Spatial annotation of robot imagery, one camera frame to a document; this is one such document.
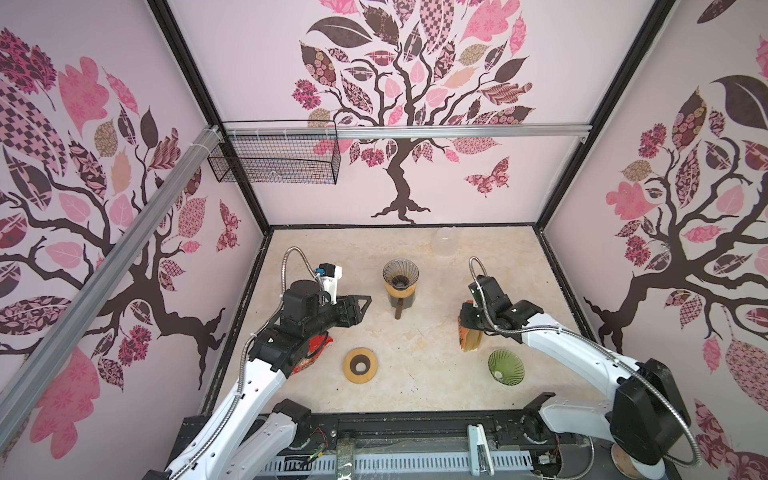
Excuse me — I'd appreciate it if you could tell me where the orange coffee filter pack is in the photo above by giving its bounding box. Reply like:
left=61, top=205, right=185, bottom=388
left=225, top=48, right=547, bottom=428
left=458, top=316, right=484, bottom=352

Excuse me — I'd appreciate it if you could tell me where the wooden ring dripper holder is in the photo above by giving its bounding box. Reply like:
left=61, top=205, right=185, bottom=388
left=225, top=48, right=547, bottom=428
left=385, top=276, right=416, bottom=298

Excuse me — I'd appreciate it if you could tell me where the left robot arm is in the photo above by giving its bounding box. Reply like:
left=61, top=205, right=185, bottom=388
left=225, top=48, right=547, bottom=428
left=144, top=280, right=372, bottom=479

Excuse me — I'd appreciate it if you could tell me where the green ribbed glass dripper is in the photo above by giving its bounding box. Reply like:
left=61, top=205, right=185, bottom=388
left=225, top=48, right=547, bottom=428
left=487, top=349, right=525, bottom=386

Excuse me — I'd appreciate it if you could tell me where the red snack bag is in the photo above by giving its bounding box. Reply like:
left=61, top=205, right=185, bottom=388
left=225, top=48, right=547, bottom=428
left=293, top=333, right=334, bottom=374

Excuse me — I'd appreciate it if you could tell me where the translucent plastic cup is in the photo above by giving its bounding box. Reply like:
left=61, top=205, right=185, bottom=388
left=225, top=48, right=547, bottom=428
left=431, top=227, right=460, bottom=257

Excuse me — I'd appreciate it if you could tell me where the white stapler tool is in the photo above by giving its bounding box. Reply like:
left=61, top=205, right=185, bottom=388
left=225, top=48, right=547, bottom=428
left=467, top=424, right=495, bottom=477

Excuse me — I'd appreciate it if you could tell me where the brown tape roll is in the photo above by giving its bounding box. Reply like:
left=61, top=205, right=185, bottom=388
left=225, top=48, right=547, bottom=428
left=610, top=441, right=666, bottom=479

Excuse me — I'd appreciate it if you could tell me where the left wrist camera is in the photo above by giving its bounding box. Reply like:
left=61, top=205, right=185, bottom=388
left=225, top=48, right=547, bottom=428
left=316, top=263, right=343, bottom=304

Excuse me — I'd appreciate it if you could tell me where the white slotted cable duct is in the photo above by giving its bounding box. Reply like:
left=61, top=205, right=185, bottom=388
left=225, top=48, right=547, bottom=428
left=258, top=451, right=533, bottom=478

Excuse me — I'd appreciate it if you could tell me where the black wire basket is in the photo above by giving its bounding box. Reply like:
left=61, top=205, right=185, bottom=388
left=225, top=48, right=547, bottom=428
left=208, top=120, right=341, bottom=185

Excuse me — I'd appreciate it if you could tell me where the aluminium rail back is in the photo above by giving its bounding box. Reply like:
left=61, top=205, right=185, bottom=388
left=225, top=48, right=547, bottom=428
left=225, top=123, right=592, bottom=140

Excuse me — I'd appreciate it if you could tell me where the aluminium rail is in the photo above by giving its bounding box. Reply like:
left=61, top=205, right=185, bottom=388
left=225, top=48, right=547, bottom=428
left=225, top=123, right=592, bottom=140
left=1, top=125, right=222, bottom=448

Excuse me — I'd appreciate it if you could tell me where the aluminium rail left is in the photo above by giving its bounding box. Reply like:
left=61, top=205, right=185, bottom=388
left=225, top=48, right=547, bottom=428
left=1, top=125, right=222, bottom=448

